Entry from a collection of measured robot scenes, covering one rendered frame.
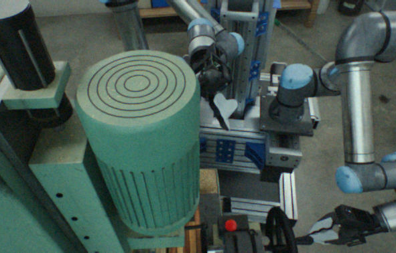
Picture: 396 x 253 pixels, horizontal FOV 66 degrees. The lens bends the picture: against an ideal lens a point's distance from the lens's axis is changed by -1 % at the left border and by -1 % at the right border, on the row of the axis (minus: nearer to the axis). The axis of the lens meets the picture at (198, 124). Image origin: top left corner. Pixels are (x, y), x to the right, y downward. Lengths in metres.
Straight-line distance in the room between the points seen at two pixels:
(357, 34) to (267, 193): 1.17
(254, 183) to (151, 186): 1.43
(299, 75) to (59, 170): 0.97
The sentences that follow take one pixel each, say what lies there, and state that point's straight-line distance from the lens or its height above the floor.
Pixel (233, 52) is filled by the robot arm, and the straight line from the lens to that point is 1.00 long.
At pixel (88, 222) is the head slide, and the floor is 1.23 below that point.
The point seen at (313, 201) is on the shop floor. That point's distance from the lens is 2.16.
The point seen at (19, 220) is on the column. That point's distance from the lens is 0.57.
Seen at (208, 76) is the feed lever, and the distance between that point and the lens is 0.60.
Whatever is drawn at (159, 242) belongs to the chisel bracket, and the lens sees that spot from 0.81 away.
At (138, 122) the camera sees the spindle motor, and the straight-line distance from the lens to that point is 0.39.
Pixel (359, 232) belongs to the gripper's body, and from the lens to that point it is 0.97.
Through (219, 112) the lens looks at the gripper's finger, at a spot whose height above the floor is 1.27.
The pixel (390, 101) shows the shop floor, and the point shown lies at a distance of 3.10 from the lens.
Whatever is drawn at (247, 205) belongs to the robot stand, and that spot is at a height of 0.23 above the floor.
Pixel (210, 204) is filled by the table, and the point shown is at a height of 0.90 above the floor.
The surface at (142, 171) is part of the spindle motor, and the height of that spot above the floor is 1.42.
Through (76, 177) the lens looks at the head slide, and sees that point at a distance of 0.51.
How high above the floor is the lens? 1.78
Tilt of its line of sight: 47 degrees down
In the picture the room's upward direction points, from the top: straight up
